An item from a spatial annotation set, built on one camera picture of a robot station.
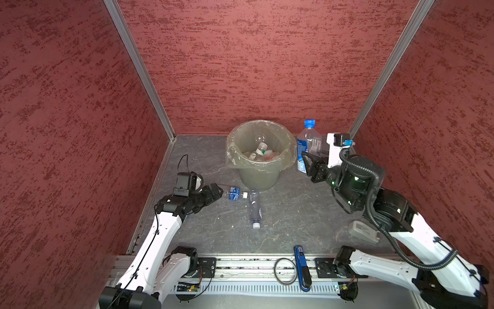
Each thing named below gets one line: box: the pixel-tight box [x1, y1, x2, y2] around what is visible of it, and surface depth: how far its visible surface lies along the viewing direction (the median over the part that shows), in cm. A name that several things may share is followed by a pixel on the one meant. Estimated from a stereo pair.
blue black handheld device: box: [293, 244, 312, 292], surface depth 75 cm
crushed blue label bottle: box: [226, 186, 249, 201], surface depth 91 cm
